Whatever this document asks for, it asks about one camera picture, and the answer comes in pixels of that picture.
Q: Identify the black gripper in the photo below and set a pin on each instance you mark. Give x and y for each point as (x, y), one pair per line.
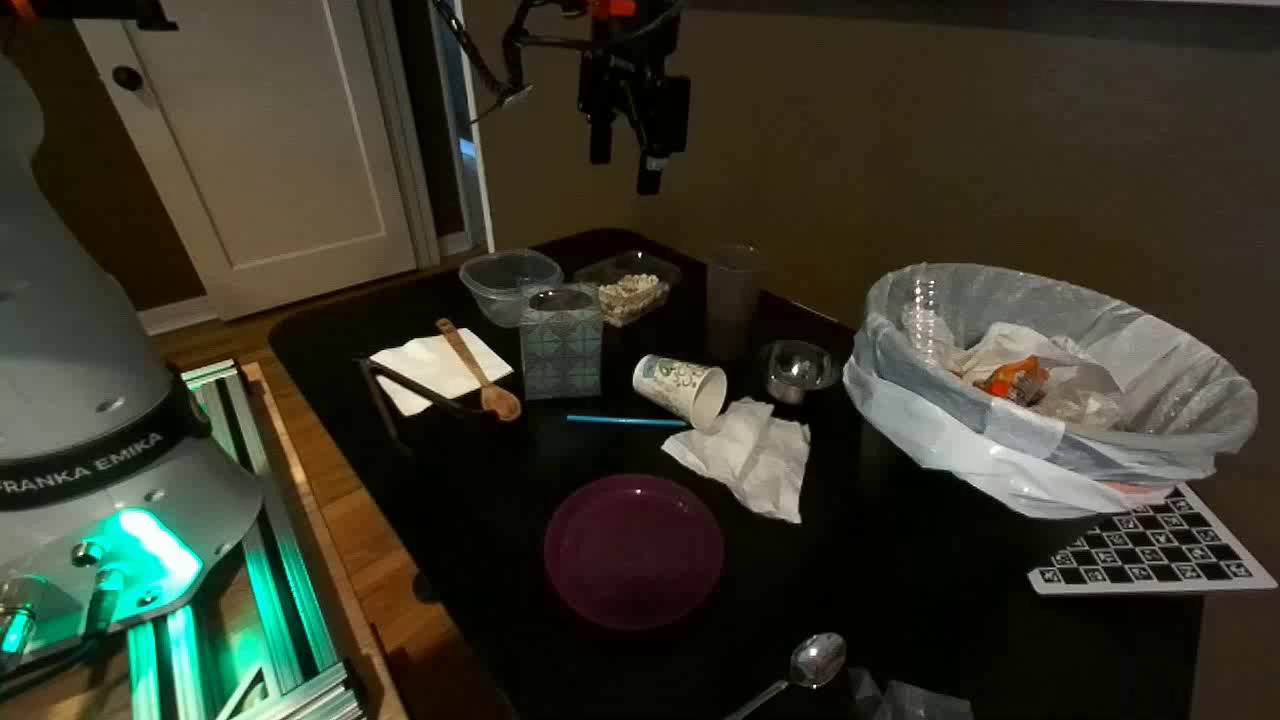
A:
(625, 72)

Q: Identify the white paper cup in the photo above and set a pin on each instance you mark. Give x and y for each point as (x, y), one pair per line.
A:
(690, 391)

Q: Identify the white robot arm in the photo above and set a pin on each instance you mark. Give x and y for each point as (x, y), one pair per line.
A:
(82, 402)

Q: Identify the plastic container with food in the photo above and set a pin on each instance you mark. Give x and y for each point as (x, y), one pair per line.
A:
(630, 286)

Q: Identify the dark translucent tumbler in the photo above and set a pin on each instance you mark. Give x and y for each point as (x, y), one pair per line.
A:
(735, 288)

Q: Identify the empty clear plastic container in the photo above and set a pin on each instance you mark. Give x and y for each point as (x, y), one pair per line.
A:
(502, 281)

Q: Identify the patterned tissue box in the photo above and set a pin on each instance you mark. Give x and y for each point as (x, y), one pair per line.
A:
(562, 339)

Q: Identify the small glass jar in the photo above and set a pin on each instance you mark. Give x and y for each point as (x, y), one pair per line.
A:
(795, 371)

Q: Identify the wooden spoon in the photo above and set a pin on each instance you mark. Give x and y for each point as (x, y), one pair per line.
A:
(497, 402)

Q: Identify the flat white napkin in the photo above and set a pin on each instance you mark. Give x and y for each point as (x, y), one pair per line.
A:
(432, 365)

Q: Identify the black chopstick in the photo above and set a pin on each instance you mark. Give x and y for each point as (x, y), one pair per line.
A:
(404, 381)

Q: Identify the crumpled white napkin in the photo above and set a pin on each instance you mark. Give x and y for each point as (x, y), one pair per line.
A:
(752, 452)

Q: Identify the white door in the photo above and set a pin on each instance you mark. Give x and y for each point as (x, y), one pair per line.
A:
(276, 141)

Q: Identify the purple plate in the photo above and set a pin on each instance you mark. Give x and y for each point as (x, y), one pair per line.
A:
(632, 555)

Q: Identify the trash bin with white bag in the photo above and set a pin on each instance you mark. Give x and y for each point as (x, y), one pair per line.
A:
(1043, 392)

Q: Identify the metal spoon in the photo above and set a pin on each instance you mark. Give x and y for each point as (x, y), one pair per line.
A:
(808, 665)

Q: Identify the clear plastic wrapper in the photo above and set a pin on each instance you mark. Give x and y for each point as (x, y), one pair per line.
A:
(902, 701)

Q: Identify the checkered calibration board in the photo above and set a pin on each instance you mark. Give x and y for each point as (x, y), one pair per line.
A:
(1166, 548)

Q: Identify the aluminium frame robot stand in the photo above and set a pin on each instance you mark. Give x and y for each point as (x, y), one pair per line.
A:
(258, 641)

